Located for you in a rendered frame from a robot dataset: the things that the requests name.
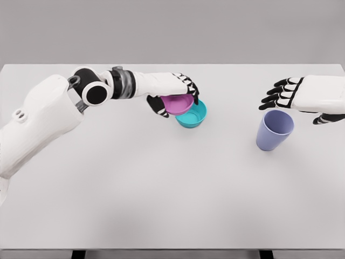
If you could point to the purple bowl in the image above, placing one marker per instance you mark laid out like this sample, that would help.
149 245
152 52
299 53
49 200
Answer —
178 103

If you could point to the teal bowl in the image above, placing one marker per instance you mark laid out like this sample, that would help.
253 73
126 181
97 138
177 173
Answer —
192 117

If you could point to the lavender cup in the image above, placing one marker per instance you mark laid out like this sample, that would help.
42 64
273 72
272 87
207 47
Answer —
273 132

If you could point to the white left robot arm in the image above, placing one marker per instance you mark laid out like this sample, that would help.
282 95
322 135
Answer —
40 121

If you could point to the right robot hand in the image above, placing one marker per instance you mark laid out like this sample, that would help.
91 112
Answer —
312 93

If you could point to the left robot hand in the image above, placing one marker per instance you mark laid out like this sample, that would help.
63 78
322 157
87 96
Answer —
172 83

